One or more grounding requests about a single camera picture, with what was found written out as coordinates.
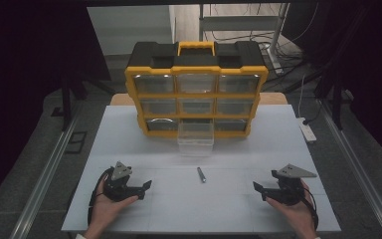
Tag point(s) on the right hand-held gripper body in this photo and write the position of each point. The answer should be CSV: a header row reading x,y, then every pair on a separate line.
x,y
288,186

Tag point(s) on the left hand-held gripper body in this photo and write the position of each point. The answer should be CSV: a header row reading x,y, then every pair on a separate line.
x,y
119,186

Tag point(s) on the silver metal bolt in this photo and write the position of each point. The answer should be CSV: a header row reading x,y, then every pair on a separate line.
x,y
201,174

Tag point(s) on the clear plastic drawer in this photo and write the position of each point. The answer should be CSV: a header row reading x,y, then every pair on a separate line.
x,y
195,141

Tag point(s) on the yellow and black drawer organizer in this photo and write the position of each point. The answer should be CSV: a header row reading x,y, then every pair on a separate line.
x,y
195,69

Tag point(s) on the person's left hand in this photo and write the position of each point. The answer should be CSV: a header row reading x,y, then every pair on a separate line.
x,y
107,207

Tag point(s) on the person's right hand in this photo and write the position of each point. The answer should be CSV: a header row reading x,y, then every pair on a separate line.
x,y
293,210

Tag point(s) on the white power strip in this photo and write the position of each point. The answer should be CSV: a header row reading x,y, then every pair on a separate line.
x,y
307,130

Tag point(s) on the black floor plate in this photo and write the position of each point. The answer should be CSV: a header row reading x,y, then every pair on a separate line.
x,y
76,142

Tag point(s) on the wooden table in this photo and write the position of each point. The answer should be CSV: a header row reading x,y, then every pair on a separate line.
x,y
272,98

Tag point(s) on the black metal stand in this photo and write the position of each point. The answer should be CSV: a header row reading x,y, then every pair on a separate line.
x,y
336,99
67,99

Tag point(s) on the dark curtain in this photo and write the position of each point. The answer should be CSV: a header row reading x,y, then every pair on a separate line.
x,y
26,66
361,66

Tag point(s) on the white partition panel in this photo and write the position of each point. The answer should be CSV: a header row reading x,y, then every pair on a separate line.
x,y
129,28

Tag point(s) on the aluminium floor rail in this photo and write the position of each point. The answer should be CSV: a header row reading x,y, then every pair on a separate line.
x,y
46,172
358,166

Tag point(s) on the grey metal desk frame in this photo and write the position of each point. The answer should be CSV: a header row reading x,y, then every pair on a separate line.
x,y
238,22

